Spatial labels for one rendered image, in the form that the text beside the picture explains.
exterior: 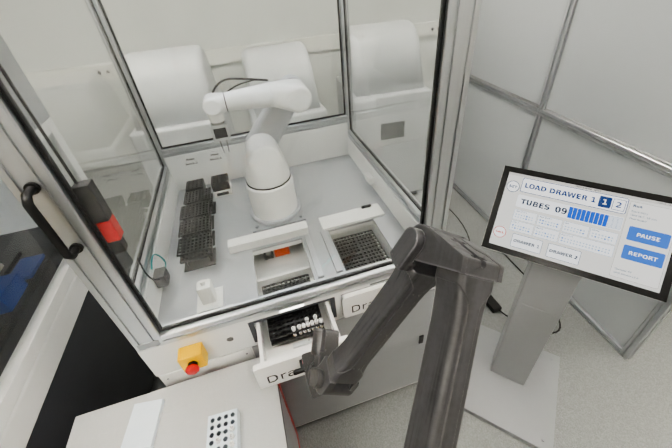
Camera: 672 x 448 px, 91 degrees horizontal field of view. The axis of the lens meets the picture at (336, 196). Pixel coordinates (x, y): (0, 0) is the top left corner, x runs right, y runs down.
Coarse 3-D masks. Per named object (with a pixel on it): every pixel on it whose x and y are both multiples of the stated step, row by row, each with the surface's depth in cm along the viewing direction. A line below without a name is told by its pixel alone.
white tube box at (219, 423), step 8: (208, 416) 96; (216, 416) 96; (224, 416) 96; (232, 416) 98; (208, 424) 95; (216, 424) 94; (224, 424) 95; (232, 424) 94; (208, 432) 93; (216, 432) 93; (224, 432) 94; (232, 432) 92; (208, 440) 91; (224, 440) 92; (232, 440) 91
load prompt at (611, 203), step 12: (528, 180) 116; (528, 192) 116; (540, 192) 114; (552, 192) 113; (564, 192) 111; (576, 192) 110; (588, 192) 108; (588, 204) 108; (600, 204) 107; (612, 204) 105; (624, 204) 104
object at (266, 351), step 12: (324, 312) 117; (264, 324) 115; (324, 324) 114; (264, 336) 112; (312, 336) 110; (264, 348) 106; (276, 348) 108; (288, 348) 107; (300, 348) 107; (264, 360) 99
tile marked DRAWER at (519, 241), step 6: (516, 234) 116; (516, 240) 116; (522, 240) 115; (528, 240) 114; (534, 240) 114; (540, 240) 113; (516, 246) 116; (522, 246) 115; (528, 246) 114; (534, 246) 113; (540, 246) 113; (534, 252) 113
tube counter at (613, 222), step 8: (560, 208) 111; (568, 208) 110; (576, 208) 109; (560, 216) 111; (568, 216) 110; (576, 216) 109; (584, 216) 108; (592, 216) 107; (600, 216) 106; (608, 216) 105; (616, 216) 104; (592, 224) 107; (600, 224) 106; (608, 224) 105; (616, 224) 104
